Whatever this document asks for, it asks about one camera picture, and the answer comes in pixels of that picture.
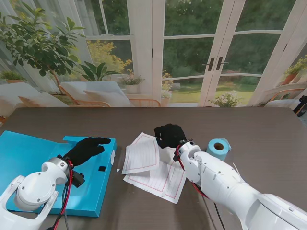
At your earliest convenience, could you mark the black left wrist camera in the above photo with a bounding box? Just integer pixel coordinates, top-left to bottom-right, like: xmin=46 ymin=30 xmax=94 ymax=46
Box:
xmin=71 ymin=170 xmax=86 ymax=189

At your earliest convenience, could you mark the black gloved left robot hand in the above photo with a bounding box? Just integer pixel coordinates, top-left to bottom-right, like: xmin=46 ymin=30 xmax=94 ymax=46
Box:
xmin=63 ymin=137 xmax=111 ymax=167

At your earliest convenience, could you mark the white zip tie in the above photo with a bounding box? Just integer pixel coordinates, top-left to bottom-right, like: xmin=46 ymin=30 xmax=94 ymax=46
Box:
xmin=232 ymin=162 xmax=242 ymax=179

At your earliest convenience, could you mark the black stand equipment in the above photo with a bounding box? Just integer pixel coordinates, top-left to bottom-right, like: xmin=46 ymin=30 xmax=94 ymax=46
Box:
xmin=294 ymin=95 xmax=307 ymax=118

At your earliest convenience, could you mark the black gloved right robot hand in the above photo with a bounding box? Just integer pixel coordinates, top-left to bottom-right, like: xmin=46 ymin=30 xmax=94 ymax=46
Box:
xmin=153 ymin=124 xmax=188 ymax=150

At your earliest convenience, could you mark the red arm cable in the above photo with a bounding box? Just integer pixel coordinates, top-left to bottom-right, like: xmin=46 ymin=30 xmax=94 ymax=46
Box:
xmin=52 ymin=160 xmax=74 ymax=230
xmin=175 ymin=145 xmax=209 ymax=199

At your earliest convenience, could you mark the printed garden window backdrop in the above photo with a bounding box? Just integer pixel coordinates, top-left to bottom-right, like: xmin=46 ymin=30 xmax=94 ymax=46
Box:
xmin=0 ymin=0 xmax=307 ymax=110

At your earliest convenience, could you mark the blue label roll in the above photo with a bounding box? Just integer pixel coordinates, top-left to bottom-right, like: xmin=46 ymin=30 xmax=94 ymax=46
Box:
xmin=206 ymin=138 xmax=233 ymax=161

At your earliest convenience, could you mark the red left arm cable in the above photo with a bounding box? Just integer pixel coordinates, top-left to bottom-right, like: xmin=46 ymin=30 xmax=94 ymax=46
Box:
xmin=52 ymin=160 xmax=74 ymax=230

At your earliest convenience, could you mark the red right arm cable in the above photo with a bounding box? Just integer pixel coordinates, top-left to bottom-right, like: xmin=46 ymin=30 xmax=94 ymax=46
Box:
xmin=175 ymin=145 xmax=209 ymax=199

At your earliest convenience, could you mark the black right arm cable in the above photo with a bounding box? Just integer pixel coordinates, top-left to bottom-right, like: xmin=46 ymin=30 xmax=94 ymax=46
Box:
xmin=213 ymin=203 xmax=226 ymax=230

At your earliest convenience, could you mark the blue file box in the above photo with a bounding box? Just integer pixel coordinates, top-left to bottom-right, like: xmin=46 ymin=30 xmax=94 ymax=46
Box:
xmin=0 ymin=130 xmax=118 ymax=218

